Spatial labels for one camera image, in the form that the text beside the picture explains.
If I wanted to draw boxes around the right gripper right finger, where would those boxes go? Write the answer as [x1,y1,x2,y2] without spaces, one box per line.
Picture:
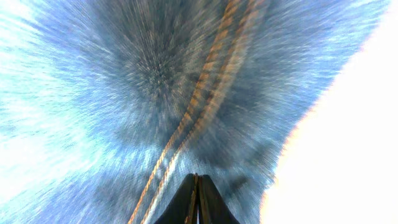
[198,175,240,224]

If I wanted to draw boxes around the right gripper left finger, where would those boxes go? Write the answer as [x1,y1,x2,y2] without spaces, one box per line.
[155,174,198,224]

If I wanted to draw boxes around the blue denim jeans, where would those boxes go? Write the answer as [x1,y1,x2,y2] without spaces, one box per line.
[1,0,389,223]

